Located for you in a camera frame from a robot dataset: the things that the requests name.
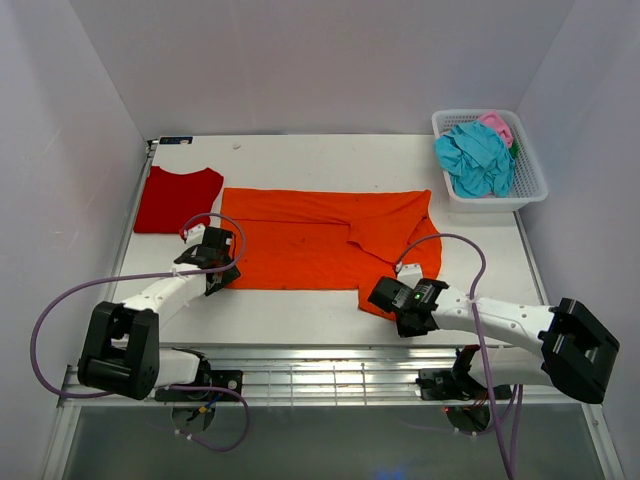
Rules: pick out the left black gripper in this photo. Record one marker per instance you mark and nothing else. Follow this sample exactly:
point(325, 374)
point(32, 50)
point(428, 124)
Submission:
point(230, 274)

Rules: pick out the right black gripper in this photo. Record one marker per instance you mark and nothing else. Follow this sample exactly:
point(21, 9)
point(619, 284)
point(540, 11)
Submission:
point(406, 332)

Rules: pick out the orange t shirt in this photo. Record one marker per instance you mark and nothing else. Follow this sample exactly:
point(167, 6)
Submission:
point(300, 240)

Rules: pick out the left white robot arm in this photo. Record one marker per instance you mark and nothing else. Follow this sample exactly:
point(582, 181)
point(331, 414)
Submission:
point(122, 354)

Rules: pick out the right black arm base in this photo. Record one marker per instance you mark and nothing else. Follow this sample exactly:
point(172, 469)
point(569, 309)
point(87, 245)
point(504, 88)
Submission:
point(454, 383)

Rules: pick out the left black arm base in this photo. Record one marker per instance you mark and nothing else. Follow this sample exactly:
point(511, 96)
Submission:
point(215, 382)

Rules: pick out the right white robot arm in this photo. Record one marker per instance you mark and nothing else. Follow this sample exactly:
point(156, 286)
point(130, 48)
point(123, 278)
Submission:
point(565, 347)

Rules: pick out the folded red t shirt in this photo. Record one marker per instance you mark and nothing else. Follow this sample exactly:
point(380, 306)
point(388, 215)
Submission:
point(169, 200)

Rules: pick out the blue label sticker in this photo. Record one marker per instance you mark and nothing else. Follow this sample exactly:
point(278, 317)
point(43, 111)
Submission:
point(176, 140)

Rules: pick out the blue t shirt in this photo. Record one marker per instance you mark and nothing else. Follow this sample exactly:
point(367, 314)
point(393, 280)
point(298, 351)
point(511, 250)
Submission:
point(477, 160)

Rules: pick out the white plastic basket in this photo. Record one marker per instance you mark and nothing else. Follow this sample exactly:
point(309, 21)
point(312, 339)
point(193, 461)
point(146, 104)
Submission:
point(529, 185)

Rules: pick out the green garment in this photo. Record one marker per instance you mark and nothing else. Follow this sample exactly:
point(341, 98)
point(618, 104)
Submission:
point(514, 150)

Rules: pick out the pink t shirt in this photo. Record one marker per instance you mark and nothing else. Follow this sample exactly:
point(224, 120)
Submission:
point(494, 121)

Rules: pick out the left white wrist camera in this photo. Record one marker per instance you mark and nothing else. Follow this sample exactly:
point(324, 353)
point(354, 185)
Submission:
point(194, 235)

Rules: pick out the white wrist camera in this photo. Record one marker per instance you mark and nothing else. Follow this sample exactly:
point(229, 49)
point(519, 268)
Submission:
point(409, 274)
point(194, 235)

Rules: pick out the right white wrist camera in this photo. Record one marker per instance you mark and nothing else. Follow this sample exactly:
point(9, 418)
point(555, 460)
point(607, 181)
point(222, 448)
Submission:
point(409, 274)

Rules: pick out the aluminium table frame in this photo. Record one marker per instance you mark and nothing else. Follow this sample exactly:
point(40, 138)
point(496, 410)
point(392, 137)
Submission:
point(303, 348)

